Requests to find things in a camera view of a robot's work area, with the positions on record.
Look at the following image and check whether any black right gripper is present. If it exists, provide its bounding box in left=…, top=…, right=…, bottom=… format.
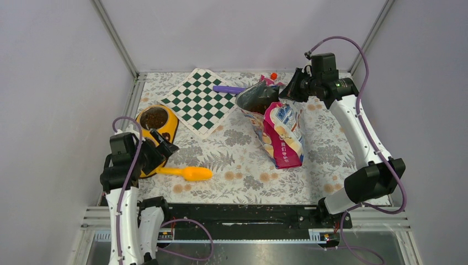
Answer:
left=279, top=68, right=321, bottom=103

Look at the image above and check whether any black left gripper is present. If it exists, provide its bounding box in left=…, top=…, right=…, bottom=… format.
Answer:
left=132, top=129, right=178, bottom=174

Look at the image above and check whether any yellow plastic scoop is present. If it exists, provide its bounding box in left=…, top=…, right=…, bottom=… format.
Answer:
left=156, top=167, right=214, bottom=182

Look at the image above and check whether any cat food bag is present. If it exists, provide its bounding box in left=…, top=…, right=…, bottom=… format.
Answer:
left=235, top=75, right=305, bottom=169

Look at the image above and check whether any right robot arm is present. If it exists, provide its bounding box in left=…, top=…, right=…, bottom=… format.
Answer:
left=280, top=53, right=406, bottom=227

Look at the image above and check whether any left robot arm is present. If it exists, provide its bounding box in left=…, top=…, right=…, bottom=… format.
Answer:
left=100, top=129, right=178, bottom=264

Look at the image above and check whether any yellow double pet bowl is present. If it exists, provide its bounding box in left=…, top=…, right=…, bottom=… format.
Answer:
left=136, top=105, right=179, bottom=179

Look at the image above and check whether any green white checkered board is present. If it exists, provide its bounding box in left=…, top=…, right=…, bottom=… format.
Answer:
left=160, top=68, right=236, bottom=139

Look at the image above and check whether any floral tablecloth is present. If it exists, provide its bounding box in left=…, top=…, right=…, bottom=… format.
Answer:
left=112, top=71, right=392, bottom=205

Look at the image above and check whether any purple plastic cylinder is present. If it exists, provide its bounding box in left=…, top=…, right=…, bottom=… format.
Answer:
left=212, top=86, right=246, bottom=94

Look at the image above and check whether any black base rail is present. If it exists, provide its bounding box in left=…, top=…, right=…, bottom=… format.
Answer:
left=157, top=202, right=353, bottom=241

